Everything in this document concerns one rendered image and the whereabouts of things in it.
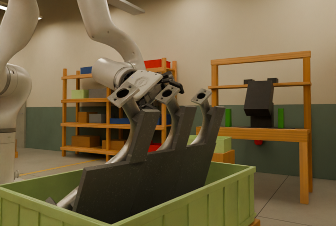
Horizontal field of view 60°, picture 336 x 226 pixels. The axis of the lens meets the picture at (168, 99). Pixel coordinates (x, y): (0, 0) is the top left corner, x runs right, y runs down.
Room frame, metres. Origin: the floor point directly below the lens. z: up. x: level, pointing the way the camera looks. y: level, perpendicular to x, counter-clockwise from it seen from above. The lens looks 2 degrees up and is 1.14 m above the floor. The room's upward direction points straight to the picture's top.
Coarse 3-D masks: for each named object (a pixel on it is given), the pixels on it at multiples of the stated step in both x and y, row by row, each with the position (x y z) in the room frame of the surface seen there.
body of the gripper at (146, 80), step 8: (128, 72) 0.82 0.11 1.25; (136, 72) 0.83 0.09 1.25; (144, 72) 0.81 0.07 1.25; (152, 72) 0.80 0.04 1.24; (128, 80) 0.81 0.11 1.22; (136, 80) 0.79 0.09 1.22; (144, 80) 0.78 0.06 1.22; (152, 80) 0.77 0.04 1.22; (144, 88) 0.76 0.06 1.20; (152, 88) 0.77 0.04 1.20; (160, 88) 0.79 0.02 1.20; (136, 96) 0.75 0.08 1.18; (144, 96) 0.77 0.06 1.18; (152, 96) 0.78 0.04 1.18
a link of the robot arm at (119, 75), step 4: (124, 68) 0.83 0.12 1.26; (128, 68) 0.83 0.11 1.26; (132, 68) 0.84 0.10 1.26; (120, 72) 0.82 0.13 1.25; (124, 72) 0.82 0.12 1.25; (116, 76) 0.82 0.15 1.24; (120, 76) 0.81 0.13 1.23; (116, 80) 0.82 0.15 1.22; (120, 80) 0.82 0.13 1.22; (116, 84) 0.82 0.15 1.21; (120, 84) 0.82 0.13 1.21; (116, 88) 0.83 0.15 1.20
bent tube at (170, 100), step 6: (168, 84) 0.74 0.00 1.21; (162, 90) 0.73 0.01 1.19; (168, 90) 0.73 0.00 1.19; (174, 90) 0.72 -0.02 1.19; (156, 96) 0.72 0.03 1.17; (162, 96) 0.72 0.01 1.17; (168, 96) 0.71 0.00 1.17; (174, 96) 0.73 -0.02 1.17; (162, 102) 0.71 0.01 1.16; (168, 102) 0.72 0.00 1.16; (174, 102) 0.73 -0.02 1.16; (168, 108) 0.74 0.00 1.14; (174, 108) 0.74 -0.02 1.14; (174, 120) 0.77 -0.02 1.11; (174, 126) 0.78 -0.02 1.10; (174, 132) 0.78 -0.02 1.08; (168, 138) 0.79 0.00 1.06; (162, 144) 0.79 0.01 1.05; (168, 144) 0.78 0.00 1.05; (156, 150) 0.78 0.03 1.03
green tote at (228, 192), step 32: (0, 192) 0.67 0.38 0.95; (32, 192) 0.77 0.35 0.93; (64, 192) 0.84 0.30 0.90; (192, 192) 0.64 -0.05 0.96; (224, 192) 0.76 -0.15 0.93; (0, 224) 0.67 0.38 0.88; (32, 224) 0.59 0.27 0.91; (64, 224) 0.53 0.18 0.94; (96, 224) 0.47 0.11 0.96; (128, 224) 0.48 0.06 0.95; (160, 224) 0.55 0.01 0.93; (192, 224) 0.64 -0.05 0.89; (224, 224) 0.76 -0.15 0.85
